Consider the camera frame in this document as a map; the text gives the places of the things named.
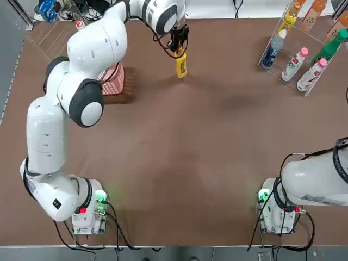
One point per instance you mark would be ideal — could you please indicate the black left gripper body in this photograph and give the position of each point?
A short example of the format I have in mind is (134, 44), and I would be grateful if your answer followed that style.
(179, 34)

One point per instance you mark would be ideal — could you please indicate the yellow drink bottle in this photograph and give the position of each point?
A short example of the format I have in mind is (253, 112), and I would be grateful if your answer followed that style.
(182, 66)
(289, 20)

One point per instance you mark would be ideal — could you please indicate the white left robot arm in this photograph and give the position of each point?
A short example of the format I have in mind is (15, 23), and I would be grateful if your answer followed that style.
(46, 141)

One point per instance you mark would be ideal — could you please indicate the pink plastic basket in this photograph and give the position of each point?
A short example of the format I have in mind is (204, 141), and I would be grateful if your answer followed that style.
(114, 81)

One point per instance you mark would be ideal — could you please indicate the clear acrylic drinks tray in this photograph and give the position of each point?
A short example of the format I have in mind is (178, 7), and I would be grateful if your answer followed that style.
(299, 40)

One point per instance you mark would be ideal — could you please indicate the orange drink bottle white cap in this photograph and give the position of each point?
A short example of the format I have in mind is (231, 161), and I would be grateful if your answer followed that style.
(312, 15)
(337, 28)

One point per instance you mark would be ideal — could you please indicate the blue bottle white cap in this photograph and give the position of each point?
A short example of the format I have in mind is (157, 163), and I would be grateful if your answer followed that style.
(272, 53)

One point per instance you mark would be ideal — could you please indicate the white bottle pink cap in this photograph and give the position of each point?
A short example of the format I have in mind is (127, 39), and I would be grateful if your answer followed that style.
(292, 66)
(310, 77)

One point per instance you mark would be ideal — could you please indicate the green bottle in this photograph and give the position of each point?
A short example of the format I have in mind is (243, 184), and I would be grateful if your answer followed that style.
(330, 47)

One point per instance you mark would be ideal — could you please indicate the grey floor box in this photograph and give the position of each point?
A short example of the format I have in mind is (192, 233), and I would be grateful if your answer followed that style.
(263, 256)

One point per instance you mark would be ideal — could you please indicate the aluminium frame rail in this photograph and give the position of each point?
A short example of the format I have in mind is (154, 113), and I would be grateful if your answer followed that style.
(23, 13)

